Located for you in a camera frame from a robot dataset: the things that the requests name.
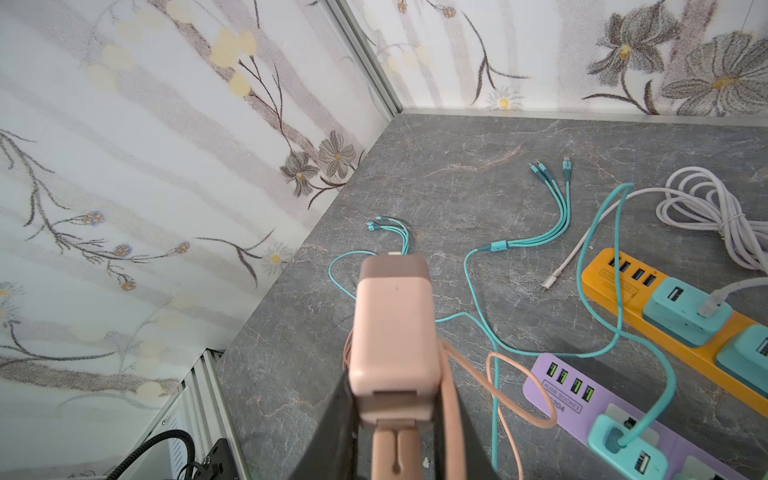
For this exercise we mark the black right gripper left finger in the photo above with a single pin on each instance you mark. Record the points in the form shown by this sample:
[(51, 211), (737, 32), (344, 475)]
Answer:
[(332, 452)]

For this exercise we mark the orange power strip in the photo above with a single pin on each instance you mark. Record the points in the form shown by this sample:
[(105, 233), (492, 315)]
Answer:
[(727, 347)]

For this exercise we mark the pink charger plug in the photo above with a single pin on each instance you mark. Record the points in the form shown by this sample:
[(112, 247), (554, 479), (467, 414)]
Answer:
[(397, 447)]

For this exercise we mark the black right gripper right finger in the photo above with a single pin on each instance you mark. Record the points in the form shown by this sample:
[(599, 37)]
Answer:
[(458, 453)]

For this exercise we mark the green charger plug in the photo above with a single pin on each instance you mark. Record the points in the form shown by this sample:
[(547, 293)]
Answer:
[(695, 469)]

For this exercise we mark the teal charger plug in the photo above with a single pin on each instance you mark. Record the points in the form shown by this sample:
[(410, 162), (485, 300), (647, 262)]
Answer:
[(391, 354)]

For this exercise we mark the purple power strip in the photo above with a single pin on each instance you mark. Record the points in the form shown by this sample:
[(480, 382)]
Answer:
[(597, 417)]

